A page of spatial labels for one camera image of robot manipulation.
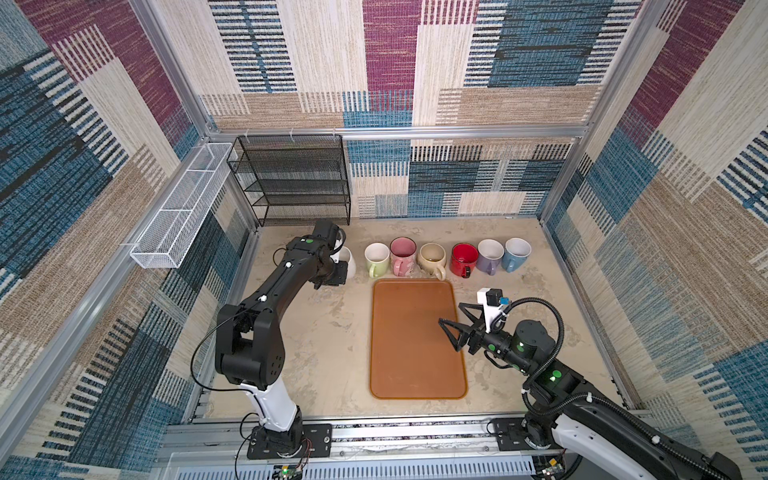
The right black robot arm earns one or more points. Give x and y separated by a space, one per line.
563 408

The red mug black handle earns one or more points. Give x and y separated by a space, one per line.
464 257

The orange plastic tray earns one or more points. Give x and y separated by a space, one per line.
411 358

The black wire shelf rack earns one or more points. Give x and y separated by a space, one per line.
293 179

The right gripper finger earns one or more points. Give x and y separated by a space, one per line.
458 334
475 313

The white wire mesh basket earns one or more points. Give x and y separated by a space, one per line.
165 242

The cream marbled mug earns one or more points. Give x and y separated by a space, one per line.
432 259

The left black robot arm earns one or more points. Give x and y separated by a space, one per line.
249 347

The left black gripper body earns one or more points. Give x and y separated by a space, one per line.
339 273

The blue mug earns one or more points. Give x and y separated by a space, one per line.
516 252

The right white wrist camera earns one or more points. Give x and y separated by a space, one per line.
494 305

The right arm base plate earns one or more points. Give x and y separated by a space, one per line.
511 434

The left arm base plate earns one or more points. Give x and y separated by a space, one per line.
314 440

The light green mug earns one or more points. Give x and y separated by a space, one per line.
377 257

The purple mug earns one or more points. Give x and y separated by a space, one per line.
491 253

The white mug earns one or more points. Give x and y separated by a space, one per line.
345 255

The pink ghost pattern mug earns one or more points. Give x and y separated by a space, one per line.
403 253

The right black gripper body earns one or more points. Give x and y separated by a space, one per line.
481 340

